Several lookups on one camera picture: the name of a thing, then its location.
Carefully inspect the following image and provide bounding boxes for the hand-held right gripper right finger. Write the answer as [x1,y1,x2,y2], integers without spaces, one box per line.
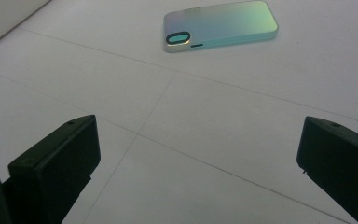
[296,116,358,224]

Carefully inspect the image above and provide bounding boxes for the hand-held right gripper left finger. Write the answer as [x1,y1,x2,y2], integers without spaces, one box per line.
[1,114,102,224]

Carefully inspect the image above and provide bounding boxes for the translucent phone case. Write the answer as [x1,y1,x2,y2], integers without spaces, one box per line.
[162,0,280,53]

